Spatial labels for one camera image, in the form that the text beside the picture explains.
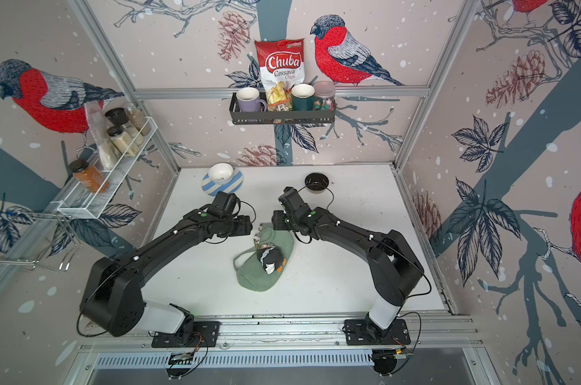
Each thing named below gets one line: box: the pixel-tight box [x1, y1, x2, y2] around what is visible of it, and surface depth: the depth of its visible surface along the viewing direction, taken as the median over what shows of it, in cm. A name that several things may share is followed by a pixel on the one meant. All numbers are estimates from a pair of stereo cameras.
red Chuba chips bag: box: [254, 38, 306, 112], surface depth 83 cm
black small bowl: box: [304, 172, 330, 194], surface depth 112 cm
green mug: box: [290, 83, 316, 111], surface depth 85 cm
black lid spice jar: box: [105, 107, 145, 146], surface depth 81 cm
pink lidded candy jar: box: [312, 80, 337, 111], surface depth 88 cm
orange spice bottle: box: [69, 158, 110, 194], surface depth 69 cm
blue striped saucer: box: [200, 167, 244, 197], surface depth 116 cm
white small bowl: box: [208, 162, 234, 184], surface depth 116 cm
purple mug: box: [235, 86, 268, 113], surface depth 85 cm
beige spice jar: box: [106, 125, 139, 158], surface depth 79 cm
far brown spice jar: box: [126, 105, 152, 136], surface depth 87 cm
